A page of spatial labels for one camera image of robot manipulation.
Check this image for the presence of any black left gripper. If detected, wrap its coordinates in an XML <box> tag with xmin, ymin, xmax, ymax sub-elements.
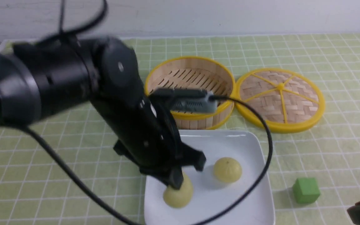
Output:
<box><xmin>91</xmin><ymin>91</ymin><xmax>206</xmax><ymax>190</ymax></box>

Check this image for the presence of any pale yellow steamed bun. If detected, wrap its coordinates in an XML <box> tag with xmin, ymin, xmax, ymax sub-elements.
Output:
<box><xmin>163</xmin><ymin>172</ymin><xmax>194</xmax><ymax>208</ymax></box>

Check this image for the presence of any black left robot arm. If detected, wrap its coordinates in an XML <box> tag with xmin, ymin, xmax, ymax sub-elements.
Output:
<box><xmin>0</xmin><ymin>37</ymin><xmax>206</xmax><ymax>189</ymax></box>

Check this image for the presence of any white square plate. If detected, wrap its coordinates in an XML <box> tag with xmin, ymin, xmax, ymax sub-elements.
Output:
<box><xmin>144</xmin><ymin>130</ymin><xmax>275</xmax><ymax>225</ymax></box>

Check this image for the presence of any bamboo steamer basket yellow rim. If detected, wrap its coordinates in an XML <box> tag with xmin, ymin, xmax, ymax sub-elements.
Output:
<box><xmin>145</xmin><ymin>56</ymin><xmax>235</xmax><ymax>130</ymax></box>

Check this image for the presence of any green foam cube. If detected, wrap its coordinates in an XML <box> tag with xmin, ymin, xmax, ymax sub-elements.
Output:
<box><xmin>292</xmin><ymin>177</ymin><xmax>321</xmax><ymax>204</ymax></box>

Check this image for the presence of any green checkered tablecloth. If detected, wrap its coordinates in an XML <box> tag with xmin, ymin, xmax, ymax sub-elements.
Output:
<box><xmin>0</xmin><ymin>33</ymin><xmax>360</xmax><ymax>225</ymax></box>

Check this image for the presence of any woven bamboo steamer lid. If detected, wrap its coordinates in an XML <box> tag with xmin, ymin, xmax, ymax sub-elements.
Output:
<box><xmin>235</xmin><ymin>68</ymin><xmax>326</xmax><ymax>133</ymax></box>

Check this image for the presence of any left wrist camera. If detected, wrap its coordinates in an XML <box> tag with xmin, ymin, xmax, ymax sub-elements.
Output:
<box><xmin>150</xmin><ymin>88</ymin><xmax>218</xmax><ymax>114</ymax></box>

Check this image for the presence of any black camera cable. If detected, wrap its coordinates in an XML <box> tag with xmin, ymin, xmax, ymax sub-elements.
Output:
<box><xmin>21</xmin><ymin>0</ymin><xmax>273</xmax><ymax>225</ymax></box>

